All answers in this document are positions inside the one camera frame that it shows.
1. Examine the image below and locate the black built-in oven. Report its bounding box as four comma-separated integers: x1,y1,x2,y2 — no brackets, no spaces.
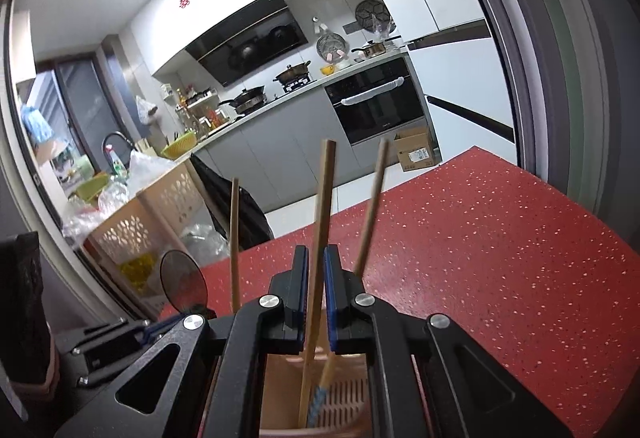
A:
324,57,431,146

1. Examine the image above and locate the beige plastic utensil holder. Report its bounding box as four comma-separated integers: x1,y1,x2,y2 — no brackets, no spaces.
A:
206,350,426,438

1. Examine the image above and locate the black bag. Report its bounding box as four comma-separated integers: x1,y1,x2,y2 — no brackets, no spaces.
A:
190,153,275,251

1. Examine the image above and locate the dish soap bottle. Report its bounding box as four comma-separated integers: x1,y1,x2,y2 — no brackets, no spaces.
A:
104,144,128,179

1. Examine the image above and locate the person's left forearm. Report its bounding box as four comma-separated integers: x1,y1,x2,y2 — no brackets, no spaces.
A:
0,232,58,399

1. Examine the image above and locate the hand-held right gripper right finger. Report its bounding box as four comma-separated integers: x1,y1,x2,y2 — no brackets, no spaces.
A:
324,245,574,438

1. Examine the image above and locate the cardboard box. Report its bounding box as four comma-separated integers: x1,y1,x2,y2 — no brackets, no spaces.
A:
393,126,441,172

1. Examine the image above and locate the round metal steamer plate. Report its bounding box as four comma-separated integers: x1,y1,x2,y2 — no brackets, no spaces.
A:
316,32,348,61

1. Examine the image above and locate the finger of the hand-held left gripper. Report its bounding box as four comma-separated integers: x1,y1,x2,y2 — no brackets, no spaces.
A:
141,317,185,345

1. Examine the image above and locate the green plastic basin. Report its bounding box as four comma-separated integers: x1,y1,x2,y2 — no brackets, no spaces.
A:
75,172,110,201

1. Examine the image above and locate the white hanging plastic bag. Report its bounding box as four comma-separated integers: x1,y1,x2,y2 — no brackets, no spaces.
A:
136,95,160,125

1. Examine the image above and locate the round dark hanging tray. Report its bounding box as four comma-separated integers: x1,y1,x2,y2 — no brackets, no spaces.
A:
355,0,390,30

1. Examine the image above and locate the black frying pan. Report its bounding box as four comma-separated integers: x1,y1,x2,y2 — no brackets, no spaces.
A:
217,87,267,115

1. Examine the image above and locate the small gold pot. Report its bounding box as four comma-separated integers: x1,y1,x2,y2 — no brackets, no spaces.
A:
351,40,388,60

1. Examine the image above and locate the spice rack with bottles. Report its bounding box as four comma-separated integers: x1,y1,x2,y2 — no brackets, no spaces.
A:
175,88,233,141

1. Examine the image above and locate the metal spoon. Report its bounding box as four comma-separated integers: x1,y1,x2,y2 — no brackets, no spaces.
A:
159,249,209,319

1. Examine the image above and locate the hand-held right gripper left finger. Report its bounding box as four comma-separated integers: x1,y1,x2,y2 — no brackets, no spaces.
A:
55,245,308,438

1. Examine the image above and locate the yellow bag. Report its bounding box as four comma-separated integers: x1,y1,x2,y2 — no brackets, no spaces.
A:
117,253,161,299

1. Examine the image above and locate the black range hood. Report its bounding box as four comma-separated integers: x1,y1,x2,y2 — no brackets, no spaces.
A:
185,0,309,88

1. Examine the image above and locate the white oven handle cover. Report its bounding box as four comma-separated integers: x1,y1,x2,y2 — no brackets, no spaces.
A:
341,77,405,106

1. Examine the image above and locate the yellow-green plastic basket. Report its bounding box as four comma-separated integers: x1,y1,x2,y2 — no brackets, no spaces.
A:
161,130,198,160

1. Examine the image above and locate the beige flower-cutout storage rack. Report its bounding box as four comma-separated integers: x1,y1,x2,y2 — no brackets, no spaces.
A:
82,163,226,319

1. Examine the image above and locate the blue cloth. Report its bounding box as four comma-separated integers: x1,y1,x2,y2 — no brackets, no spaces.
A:
21,105,53,144

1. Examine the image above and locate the blue-patterned wooden chopstick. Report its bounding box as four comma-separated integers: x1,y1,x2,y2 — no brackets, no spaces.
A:
306,352,337,428

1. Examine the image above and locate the clear plastic bag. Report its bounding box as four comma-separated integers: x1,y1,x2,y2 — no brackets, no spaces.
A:
129,150,176,191

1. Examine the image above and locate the white refrigerator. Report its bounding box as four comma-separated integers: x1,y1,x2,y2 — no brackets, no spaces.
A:
406,20,518,169

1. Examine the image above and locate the black kitchen faucet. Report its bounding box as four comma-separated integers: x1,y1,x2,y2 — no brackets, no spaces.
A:
102,131,133,169

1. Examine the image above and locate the dark wok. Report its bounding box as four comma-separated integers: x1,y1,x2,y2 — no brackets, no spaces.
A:
273,60,312,86

